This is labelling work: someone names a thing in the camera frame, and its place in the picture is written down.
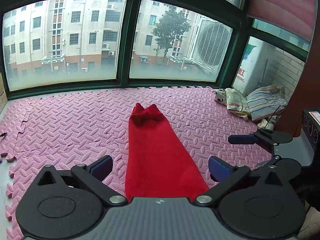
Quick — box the pink foam floor mat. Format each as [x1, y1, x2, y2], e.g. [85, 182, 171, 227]
[0, 86, 288, 240]

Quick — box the blue striped cloth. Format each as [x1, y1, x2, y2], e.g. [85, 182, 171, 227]
[246, 85, 288, 122]

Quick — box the yellow striped cloth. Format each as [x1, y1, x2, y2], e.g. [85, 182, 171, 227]
[225, 88, 252, 121]

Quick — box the pink curtain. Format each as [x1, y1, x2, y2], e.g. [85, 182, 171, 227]
[250, 0, 317, 42]

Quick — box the red sweater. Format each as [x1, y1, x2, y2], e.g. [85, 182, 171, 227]
[124, 103, 210, 203]

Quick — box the beige apartment building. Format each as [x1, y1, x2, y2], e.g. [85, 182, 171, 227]
[3, 0, 200, 83]

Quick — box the white louvred air conditioner unit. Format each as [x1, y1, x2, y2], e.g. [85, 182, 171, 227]
[189, 16, 232, 75]

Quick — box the white spotted cloth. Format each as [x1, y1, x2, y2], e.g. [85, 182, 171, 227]
[214, 88, 228, 103]

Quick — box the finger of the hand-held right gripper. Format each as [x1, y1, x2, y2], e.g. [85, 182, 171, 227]
[251, 156, 281, 173]
[228, 134, 279, 159]

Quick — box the green tree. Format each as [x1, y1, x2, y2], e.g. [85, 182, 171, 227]
[152, 8, 198, 58]

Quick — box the dark green window frame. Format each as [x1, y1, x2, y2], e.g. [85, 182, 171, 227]
[0, 0, 313, 101]

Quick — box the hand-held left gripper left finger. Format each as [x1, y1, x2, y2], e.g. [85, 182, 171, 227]
[32, 155, 128, 207]

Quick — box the cardboard box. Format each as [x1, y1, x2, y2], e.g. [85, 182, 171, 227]
[0, 73, 7, 113]

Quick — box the white appliance with red print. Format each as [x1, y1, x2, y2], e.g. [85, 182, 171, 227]
[231, 36, 275, 95]

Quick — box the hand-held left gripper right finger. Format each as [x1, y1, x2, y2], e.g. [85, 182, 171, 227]
[193, 156, 290, 207]

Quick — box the brown wooden panel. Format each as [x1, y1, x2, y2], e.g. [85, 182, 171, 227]
[277, 44, 320, 138]

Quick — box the beige crumpled cloth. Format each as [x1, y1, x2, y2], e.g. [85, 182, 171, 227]
[257, 115, 282, 131]

